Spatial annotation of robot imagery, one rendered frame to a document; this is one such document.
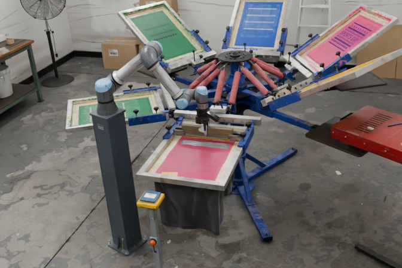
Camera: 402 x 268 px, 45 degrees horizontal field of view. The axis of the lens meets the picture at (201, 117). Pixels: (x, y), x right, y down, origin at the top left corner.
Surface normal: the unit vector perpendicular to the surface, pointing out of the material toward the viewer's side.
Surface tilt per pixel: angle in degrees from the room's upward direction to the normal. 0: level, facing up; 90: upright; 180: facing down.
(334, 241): 0
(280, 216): 0
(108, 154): 90
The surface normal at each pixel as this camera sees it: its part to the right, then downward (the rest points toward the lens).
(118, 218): -0.61, 0.37
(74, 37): -0.31, 0.43
